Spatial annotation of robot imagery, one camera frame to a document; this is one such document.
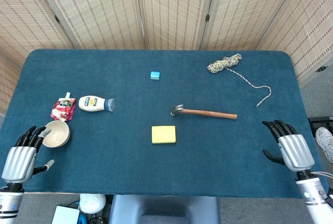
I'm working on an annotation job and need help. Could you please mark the woven folding screen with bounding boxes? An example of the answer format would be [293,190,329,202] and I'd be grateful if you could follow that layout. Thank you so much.
[0,0,333,113]

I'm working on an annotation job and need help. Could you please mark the red spouted food pouch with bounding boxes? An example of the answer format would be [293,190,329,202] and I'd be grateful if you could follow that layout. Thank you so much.
[50,92,76,122]

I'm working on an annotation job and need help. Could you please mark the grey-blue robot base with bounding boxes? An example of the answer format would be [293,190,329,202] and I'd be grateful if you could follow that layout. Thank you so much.
[108,194,221,224]

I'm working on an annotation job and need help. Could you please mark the white round object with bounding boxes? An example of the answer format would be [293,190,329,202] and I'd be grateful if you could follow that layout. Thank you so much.
[79,194,107,214]

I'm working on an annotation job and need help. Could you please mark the black cable tangle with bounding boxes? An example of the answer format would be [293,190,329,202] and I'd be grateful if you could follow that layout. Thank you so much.
[85,212,110,224]

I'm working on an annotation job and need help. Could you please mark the white sneaker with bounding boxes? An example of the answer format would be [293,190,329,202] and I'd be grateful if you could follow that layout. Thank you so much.
[315,127,333,163]

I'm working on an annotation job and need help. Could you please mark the beige braided rope bundle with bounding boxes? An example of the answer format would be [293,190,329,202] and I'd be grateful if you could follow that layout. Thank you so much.
[207,53,273,108]

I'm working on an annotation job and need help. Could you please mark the blue carpet table cover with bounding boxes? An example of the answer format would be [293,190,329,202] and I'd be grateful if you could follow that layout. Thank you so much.
[0,49,329,199]

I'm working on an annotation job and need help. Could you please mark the beige bowl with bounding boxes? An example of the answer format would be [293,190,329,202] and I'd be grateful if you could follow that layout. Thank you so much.
[41,120,71,149]

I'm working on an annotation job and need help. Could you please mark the yellow sponge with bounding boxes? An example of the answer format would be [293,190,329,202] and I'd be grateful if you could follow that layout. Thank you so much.
[151,125,177,144]

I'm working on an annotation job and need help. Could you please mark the coloured wrist wires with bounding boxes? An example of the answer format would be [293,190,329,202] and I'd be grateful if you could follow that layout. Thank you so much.
[311,171,333,179]

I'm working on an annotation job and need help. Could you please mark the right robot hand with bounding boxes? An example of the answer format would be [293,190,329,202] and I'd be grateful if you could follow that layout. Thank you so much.
[262,120,316,173]

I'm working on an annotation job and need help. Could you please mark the white mayonnaise bottle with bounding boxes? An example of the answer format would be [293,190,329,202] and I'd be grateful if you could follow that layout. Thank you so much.
[78,95,116,112]

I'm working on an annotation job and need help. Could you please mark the white flat box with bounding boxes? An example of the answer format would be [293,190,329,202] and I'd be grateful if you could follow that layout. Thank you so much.
[51,205,81,224]

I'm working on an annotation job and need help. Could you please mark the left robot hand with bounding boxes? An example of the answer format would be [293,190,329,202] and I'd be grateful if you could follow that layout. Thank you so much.
[1,126,55,185]

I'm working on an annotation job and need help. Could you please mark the black floor stand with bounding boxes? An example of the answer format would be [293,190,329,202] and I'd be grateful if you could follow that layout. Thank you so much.
[308,116,333,131]

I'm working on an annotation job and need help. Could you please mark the wooden handle claw hammer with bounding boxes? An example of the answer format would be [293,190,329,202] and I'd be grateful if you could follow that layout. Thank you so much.
[170,104,238,121]

